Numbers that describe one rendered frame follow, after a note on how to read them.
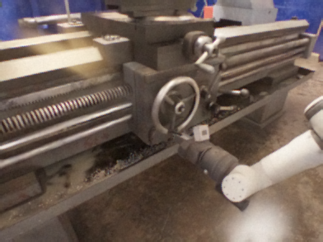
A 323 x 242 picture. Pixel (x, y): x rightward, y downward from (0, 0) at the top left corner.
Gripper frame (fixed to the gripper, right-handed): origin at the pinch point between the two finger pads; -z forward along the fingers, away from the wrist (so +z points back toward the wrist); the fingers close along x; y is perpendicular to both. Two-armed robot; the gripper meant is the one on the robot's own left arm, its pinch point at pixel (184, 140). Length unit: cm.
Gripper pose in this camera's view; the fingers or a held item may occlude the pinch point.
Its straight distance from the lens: 70.8
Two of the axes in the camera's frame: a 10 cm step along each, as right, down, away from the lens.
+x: 7.6, -1.2, 6.4
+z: 6.2, 4.4, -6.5
